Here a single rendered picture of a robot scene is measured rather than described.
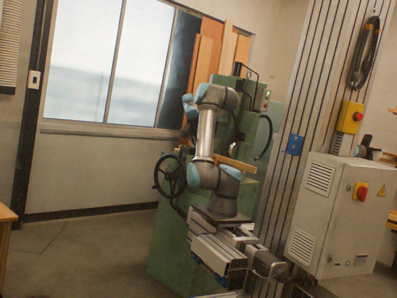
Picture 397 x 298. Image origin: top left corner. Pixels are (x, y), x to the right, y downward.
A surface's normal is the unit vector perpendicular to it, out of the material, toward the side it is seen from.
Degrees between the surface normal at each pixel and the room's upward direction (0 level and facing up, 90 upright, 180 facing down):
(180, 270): 90
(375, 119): 90
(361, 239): 90
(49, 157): 90
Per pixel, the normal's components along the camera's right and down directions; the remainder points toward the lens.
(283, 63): -0.68, -0.02
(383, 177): 0.51, 0.24
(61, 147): 0.71, 0.25
